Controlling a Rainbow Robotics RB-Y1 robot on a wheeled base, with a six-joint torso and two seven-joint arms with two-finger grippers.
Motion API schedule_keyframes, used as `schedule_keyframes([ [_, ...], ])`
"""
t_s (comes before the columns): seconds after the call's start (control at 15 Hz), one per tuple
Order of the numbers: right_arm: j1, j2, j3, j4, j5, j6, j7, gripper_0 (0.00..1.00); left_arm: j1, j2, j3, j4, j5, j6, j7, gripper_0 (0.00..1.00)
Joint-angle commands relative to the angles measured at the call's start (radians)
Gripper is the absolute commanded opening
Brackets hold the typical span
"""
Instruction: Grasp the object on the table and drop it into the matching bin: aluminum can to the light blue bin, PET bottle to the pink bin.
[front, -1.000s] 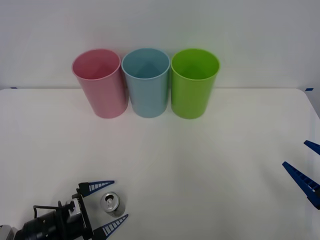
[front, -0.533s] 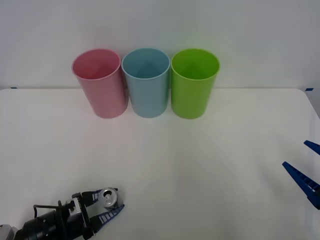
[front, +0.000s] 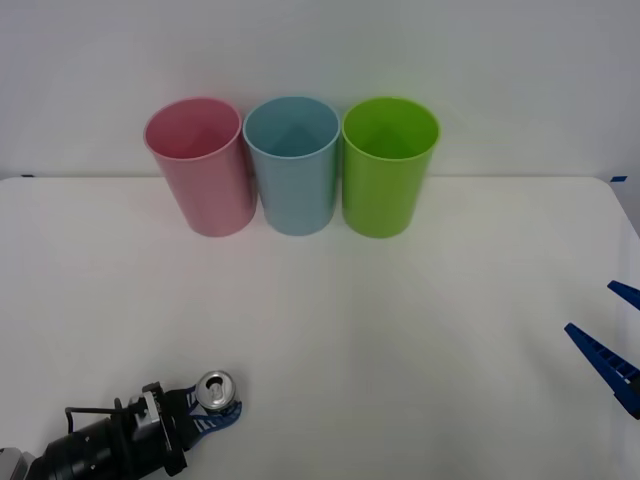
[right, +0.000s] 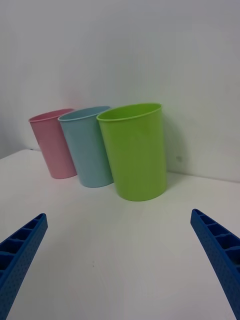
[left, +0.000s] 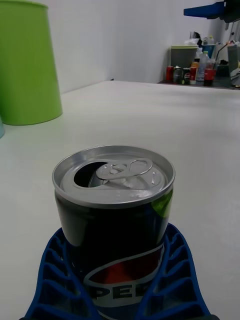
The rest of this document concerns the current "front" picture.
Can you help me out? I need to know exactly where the pink plastic bin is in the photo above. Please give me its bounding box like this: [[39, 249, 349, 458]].
[[143, 96, 258, 238]]

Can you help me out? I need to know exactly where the silver drink can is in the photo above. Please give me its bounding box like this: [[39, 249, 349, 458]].
[[194, 370, 245, 413]]

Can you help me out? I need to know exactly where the pale blue plastic bin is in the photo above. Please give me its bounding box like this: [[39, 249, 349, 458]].
[[242, 95, 342, 237]]

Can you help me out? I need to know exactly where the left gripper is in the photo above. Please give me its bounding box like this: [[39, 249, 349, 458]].
[[158, 387, 245, 477]]

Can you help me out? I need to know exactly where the green plastic bin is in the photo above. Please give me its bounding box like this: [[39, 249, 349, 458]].
[[341, 95, 441, 239]]

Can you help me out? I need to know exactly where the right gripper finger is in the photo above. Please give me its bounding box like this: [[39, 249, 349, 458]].
[[607, 279, 640, 310], [564, 322, 640, 421]]

